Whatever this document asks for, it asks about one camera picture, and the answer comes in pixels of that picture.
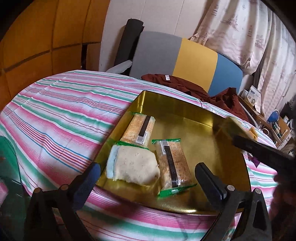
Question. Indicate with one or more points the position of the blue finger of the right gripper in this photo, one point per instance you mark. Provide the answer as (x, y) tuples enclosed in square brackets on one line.
[(267, 155)]

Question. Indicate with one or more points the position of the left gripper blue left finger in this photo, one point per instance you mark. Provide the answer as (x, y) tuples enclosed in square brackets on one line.
[(52, 215)]

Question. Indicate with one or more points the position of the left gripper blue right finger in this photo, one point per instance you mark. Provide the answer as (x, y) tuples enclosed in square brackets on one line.
[(254, 223)]

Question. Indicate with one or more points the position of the small green carton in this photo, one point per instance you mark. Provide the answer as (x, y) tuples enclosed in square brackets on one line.
[(232, 127)]

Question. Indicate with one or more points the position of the gold metal tray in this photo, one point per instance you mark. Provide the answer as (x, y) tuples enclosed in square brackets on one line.
[(201, 140)]

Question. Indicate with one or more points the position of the cracker pack green wrapper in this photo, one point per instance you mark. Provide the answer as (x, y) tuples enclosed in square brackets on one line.
[(139, 130)]

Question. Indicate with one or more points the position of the small tan sponge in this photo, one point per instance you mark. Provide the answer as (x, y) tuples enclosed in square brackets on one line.
[(253, 134)]

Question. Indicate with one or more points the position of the wooden side table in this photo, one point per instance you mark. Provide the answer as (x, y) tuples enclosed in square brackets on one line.
[(280, 132)]

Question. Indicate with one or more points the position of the green plastic bin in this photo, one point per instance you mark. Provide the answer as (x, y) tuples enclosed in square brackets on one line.
[(13, 210)]

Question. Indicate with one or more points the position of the white blue product box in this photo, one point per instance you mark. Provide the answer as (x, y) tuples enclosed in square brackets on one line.
[(254, 98)]

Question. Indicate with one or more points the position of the pink patterned curtain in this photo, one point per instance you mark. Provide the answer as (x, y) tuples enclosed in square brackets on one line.
[(278, 68)]

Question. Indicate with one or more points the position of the dark red garment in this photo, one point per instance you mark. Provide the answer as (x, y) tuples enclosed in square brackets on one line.
[(226, 100)]

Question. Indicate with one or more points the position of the grey yellow blue headboard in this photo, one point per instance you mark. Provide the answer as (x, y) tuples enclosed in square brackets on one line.
[(161, 53)]

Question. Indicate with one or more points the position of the black rolled mat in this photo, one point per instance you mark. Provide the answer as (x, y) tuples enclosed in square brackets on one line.
[(128, 41)]

